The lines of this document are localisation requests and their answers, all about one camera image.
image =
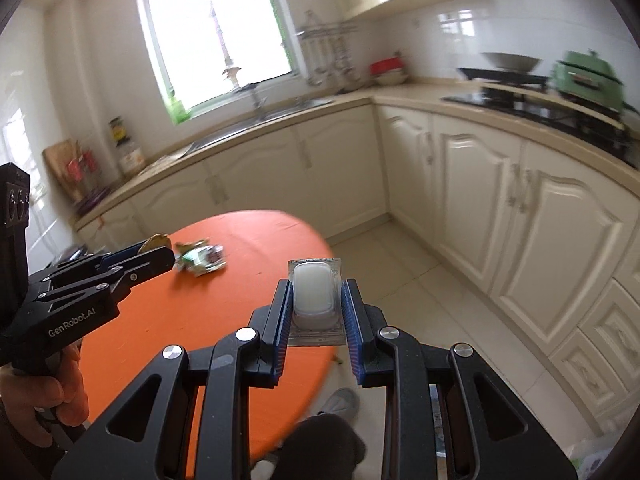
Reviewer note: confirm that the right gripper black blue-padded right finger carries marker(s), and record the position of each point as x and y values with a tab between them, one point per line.
444	400

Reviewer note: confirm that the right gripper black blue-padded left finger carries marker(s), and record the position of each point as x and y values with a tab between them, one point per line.
185	415

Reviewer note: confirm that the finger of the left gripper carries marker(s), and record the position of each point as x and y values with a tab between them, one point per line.
140	269
109	259

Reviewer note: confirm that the brown food scrap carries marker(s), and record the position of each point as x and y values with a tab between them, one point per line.
158	240

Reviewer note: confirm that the white blister pack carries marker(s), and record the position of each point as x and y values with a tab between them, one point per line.
317	318

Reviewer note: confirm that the person's left hand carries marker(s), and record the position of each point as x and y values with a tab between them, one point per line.
22	395

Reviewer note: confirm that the green white printed wrapper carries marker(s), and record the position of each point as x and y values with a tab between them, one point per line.
200	257

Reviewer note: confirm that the red utensil rack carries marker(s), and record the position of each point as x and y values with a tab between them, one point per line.
85	173

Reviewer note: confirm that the orange round tablecloth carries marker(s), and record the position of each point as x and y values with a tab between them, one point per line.
180	309

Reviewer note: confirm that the glass jar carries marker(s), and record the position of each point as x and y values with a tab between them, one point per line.
130	158

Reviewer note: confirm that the wooden cutting board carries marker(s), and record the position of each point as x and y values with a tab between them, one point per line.
63	161

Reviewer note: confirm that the yellow black bottle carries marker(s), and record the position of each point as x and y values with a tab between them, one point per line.
118	131

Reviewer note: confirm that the grey shoe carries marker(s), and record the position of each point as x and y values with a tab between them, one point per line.
343	403

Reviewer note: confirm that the green dish soap bottle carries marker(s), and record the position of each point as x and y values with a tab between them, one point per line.
177	112

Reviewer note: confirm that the person's dark trouser leg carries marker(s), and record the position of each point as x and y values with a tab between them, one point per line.
321	447

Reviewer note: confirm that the cream lower cabinets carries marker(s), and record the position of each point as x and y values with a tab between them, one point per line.
533	229

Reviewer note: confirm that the chrome faucet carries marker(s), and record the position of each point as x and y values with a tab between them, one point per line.
232	73

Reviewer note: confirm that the stainless steel sink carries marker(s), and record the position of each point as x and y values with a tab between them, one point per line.
246	124

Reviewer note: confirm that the window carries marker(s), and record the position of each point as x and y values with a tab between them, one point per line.
190	43

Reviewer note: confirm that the red lidded bowl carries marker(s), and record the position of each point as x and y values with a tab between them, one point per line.
389	71

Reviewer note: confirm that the black gas stove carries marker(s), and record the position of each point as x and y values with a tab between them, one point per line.
527	96

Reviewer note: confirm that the green electric cooker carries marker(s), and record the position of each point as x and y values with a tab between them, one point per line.
588	77

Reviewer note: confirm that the steel wok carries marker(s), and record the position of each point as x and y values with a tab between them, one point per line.
509	62

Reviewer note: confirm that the hanging utensil rail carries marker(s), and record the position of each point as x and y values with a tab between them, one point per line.
327	54

